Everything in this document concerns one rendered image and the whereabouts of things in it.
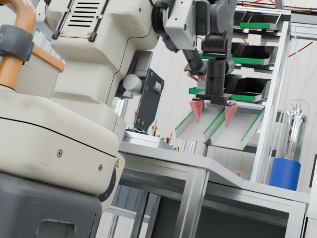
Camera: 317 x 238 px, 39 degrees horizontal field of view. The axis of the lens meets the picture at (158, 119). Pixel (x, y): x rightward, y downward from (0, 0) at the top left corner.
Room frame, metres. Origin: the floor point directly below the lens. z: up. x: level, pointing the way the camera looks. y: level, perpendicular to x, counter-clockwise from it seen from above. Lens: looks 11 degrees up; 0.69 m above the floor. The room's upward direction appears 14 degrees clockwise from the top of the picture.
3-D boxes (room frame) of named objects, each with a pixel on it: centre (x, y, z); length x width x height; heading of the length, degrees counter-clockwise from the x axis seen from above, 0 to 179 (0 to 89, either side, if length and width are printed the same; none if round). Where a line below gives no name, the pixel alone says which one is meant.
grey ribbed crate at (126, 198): (4.09, -0.06, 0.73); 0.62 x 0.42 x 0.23; 70
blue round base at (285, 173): (2.49, -0.77, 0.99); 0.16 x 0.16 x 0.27
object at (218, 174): (1.71, 0.07, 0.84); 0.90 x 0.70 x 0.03; 62
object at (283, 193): (2.36, -0.08, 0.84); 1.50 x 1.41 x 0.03; 70
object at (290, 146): (2.49, -0.77, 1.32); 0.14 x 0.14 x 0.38
